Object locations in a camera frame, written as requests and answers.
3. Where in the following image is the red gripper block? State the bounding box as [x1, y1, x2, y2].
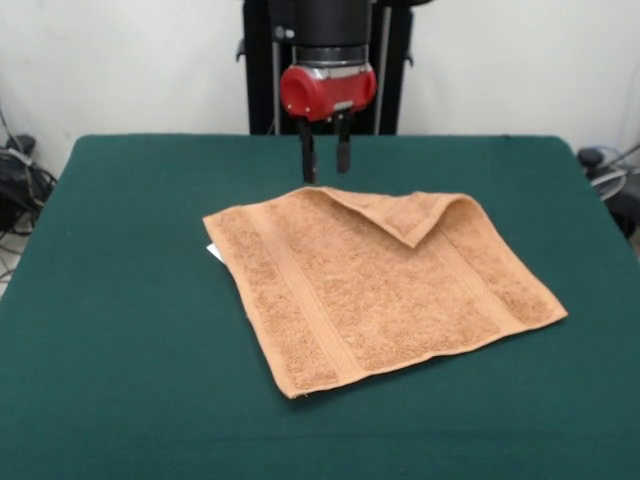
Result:
[278, 62, 378, 185]

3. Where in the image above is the tan terry towel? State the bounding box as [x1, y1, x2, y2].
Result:
[202, 185, 570, 400]

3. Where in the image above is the dark green table cloth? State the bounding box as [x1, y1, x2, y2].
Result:
[0, 132, 640, 480]

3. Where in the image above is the black plug adapter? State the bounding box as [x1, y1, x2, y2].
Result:
[5, 134, 37, 155]

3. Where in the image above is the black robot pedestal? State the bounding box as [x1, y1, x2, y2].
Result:
[235, 0, 416, 136]

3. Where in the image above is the black cable bundle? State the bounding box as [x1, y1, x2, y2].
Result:
[577, 144, 640, 236]
[0, 99, 59, 241]

